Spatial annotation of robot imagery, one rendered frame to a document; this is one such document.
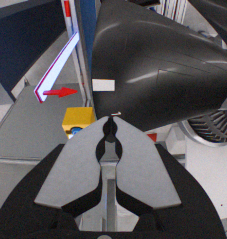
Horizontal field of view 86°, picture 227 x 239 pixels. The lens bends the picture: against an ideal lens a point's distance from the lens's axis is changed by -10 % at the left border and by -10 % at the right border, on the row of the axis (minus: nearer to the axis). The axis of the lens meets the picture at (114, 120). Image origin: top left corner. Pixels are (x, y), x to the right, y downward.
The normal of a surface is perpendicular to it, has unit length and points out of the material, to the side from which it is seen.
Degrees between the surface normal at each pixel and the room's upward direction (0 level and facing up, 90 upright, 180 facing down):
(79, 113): 90
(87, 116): 90
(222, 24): 50
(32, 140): 90
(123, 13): 28
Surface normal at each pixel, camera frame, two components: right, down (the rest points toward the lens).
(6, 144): -0.03, -0.66
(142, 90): 0.00, 0.58
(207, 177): -0.01, -0.02
